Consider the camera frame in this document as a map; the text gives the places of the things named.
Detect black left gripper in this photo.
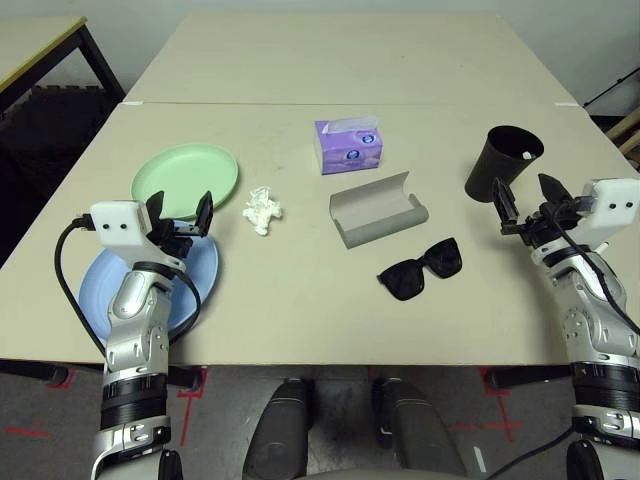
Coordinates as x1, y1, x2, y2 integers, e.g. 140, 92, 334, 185
144, 190, 216, 262

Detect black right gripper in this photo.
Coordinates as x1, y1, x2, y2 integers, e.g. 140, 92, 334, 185
492, 173, 585, 247

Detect blue plastic plate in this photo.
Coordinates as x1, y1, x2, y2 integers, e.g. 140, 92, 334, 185
78, 218, 222, 347

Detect white tissue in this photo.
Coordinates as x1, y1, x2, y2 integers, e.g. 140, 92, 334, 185
242, 185, 286, 236

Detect black sunglasses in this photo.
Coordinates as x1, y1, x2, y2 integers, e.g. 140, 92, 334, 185
376, 236, 464, 302

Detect green plastic plate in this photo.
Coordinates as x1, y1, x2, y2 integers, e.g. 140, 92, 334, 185
130, 142, 241, 224

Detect black plastic cup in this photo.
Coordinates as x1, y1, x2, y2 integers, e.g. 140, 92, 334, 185
463, 124, 545, 205

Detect wooden rack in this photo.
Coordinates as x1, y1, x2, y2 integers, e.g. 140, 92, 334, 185
607, 112, 640, 162

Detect black stand rod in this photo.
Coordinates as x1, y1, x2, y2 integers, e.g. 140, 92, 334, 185
582, 64, 640, 109

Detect grey open glasses case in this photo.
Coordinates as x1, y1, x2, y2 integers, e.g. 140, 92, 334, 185
328, 169, 430, 250

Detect black foam floor mat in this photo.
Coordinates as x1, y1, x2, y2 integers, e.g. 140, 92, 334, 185
0, 82, 114, 166

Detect black table foot bar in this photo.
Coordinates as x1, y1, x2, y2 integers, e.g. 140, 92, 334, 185
487, 367, 576, 390
0, 358, 202, 392

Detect purple tissue box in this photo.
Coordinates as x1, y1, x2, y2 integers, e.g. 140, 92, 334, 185
313, 115, 385, 176

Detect grey robot left leg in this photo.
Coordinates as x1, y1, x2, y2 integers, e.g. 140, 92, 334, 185
242, 377, 316, 480

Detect grey robot leg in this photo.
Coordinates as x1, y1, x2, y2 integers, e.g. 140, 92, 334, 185
242, 377, 316, 480
372, 377, 469, 480

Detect grey robot right leg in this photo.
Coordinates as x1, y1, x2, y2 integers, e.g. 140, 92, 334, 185
372, 377, 469, 480

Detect beige robot torso cover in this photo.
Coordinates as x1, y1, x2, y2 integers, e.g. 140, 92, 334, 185
299, 467, 419, 480

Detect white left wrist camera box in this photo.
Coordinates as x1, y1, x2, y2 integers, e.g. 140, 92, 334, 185
89, 200, 152, 251

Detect black left wrist camera cable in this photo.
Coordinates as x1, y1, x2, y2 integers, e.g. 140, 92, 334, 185
53, 213, 204, 361

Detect side table with black frame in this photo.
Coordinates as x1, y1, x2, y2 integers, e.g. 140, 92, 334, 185
0, 14, 126, 109

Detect thin black hanging cable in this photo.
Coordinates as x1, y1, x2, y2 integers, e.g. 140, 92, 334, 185
517, 429, 577, 476

